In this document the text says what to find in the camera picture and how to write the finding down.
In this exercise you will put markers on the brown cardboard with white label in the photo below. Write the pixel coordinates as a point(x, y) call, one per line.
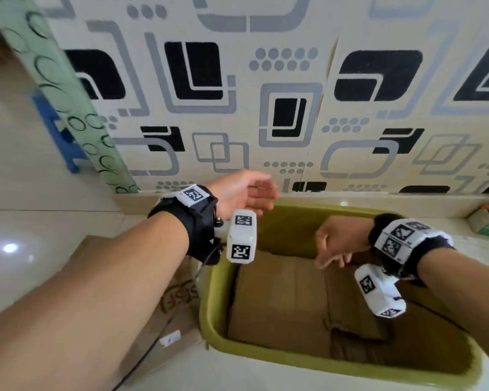
point(179, 305)

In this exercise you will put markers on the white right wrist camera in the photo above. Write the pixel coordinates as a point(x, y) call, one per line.
point(377, 289)

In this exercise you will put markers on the blue plastic stool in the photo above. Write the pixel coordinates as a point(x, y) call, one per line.
point(61, 138)

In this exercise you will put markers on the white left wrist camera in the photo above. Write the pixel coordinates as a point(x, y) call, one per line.
point(242, 240)

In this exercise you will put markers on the person's left hand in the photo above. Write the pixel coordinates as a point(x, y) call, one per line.
point(244, 191)

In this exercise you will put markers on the olive green plastic bin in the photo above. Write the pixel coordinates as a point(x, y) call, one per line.
point(293, 228)

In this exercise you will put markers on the brown cardboard sheet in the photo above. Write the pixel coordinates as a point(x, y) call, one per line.
point(277, 305)

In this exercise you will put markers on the person's right hand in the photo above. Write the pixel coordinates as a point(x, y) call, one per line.
point(346, 236)

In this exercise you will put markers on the person's right forearm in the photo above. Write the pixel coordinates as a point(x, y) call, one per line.
point(464, 289)

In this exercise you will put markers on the small green pen box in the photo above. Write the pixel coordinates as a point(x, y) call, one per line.
point(487, 230)

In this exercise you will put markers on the person's left forearm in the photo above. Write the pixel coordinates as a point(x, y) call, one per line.
point(85, 305)

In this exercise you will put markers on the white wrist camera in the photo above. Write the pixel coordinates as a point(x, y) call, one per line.
point(242, 240)
point(377, 289)

